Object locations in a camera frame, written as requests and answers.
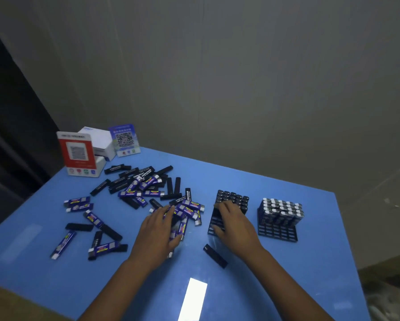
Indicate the person's left hand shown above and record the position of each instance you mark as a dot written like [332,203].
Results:
[153,240]

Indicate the person's right hand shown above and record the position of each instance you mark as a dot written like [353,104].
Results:
[240,234]

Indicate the black grid tray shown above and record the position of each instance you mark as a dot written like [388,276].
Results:
[215,223]
[277,233]

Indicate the black slim lighter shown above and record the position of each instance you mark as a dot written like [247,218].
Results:
[215,255]

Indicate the row of black lighters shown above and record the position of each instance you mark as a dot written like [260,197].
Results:
[233,198]

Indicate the row of blue lighters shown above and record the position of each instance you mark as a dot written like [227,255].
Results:
[282,210]

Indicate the pile of mixed lighters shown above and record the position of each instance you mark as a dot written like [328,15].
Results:
[129,193]

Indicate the person's right forearm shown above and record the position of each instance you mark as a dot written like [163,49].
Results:
[287,290]

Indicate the person's left forearm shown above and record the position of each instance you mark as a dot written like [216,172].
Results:
[113,290]

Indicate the blue code sign stand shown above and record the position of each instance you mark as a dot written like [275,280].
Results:
[124,140]

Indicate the red code sign stand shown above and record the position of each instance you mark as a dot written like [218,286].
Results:
[77,153]

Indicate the white cardboard box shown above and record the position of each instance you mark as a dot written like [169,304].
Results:
[101,137]

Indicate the crumpled clear plastic bags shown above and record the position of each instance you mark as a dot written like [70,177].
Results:
[387,297]

